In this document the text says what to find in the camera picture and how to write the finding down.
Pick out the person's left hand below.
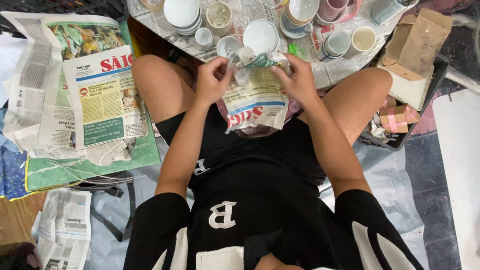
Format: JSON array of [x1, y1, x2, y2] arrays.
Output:
[[194, 56, 236, 108]]

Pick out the person's right hand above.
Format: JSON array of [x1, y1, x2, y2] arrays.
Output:
[[272, 53, 320, 110]]

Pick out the newspaper-wrapped dish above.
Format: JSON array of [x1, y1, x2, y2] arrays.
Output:
[[221, 47, 292, 134]]

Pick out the newspaper table cover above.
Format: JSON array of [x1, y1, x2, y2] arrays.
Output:
[[127, 0, 420, 90]]

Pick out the green plastic tool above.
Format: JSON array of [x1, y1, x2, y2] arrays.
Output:
[[288, 43, 307, 60]]

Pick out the white teacup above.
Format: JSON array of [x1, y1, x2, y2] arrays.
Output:
[[216, 36, 242, 59]]

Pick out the small white cup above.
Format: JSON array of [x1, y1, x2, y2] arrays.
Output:
[[194, 27, 215, 52]]

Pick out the person's left leg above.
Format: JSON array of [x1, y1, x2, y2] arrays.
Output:
[[131, 54, 203, 125]]

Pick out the person's leg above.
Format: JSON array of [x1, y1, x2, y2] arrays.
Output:
[[131, 54, 203, 125], [322, 67, 393, 146]]

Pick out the white cup with blue rim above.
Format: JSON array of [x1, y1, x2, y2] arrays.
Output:
[[321, 29, 352, 61]]

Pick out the person's right leg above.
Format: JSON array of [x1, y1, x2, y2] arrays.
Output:
[[322, 67, 393, 146]]

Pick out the wide white bowl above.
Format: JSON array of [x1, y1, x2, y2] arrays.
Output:
[[242, 19, 281, 55]]

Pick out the white bowl with brown rim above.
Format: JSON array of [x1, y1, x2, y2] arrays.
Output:
[[285, 0, 320, 26]]

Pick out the stack of white bowls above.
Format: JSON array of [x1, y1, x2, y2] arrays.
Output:
[[163, 0, 203, 37]]

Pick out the cream mug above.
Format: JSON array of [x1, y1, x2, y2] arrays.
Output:
[[343, 26, 377, 59]]

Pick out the person's black shorts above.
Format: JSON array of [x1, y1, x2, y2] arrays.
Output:
[[155, 109, 327, 211]]

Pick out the stack of pink cups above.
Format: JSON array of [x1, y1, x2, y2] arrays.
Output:
[[316, 0, 350, 23]]

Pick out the pink plate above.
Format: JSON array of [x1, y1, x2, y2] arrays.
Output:
[[337, 0, 363, 23]]

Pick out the beige plate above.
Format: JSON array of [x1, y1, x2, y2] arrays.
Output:
[[140, 0, 166, 11]]

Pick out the cardboard boxes with pink ribbon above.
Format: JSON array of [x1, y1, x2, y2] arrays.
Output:
[[378, 97, 421, 134]]

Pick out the white flat board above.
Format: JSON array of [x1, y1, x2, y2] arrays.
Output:
[[376, 60, 435, 112]]

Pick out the striped folded cloth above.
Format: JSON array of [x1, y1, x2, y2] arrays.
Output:
[[371, 0, 405, 26]]

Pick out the flattened brown cardboard box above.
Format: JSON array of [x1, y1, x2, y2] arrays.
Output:
[[381, 8, 454, 82]]

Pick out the grey plastic sheet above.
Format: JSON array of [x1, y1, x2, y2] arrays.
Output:
[[84, 137, 430, 270]]

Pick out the black plastic crate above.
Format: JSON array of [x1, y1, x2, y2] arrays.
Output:
[[356, 34, 449, 152]]

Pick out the pile of newspapers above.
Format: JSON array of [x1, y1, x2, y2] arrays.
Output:
[[1, 11, 149, 166]]

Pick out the green mat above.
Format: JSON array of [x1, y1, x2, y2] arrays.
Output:
[[25, 20, 162, 193]]

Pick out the person's black white shirt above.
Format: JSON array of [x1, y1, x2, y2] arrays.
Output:
[[123, 165, 425, 270]]

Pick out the white metal pipe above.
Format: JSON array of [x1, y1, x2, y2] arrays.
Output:
[[445, 14, 480, 94]]

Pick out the black mesh basket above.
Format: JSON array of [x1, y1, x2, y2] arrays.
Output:
[[0, 0, 129, 24]]

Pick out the large white panel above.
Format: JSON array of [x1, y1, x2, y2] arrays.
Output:
[[432, 88, 480, 270]]

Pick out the loose newspaper sheet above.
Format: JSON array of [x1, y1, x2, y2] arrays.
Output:
[[31, 187, 93, 270]]

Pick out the blue patterned cloth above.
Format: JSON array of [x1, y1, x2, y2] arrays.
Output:
[[0, 107, 31, 200]]

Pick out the black bag with straps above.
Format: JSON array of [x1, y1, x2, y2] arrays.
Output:
[[69, 172, 136, 242]]

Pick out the thin white cable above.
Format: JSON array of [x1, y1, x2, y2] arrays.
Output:
[[47, 159, 147, 185]]

